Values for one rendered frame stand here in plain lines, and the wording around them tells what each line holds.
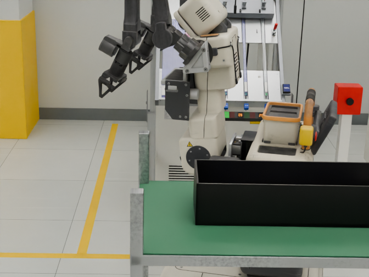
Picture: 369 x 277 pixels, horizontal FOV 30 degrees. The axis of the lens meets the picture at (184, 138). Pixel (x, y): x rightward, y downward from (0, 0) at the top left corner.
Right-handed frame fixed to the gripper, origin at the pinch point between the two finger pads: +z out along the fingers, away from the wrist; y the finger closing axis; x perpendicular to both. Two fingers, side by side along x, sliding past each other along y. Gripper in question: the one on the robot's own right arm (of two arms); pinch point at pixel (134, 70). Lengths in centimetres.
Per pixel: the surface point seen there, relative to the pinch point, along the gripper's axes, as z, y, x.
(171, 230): -20, 141, 61
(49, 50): 99, -210, -122
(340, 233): -38, 129, 96
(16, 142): 151, -148, -92
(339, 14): -31, -281, 60
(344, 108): -12, -95, 93
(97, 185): 113, -92, -11
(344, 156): 13, -99, 108
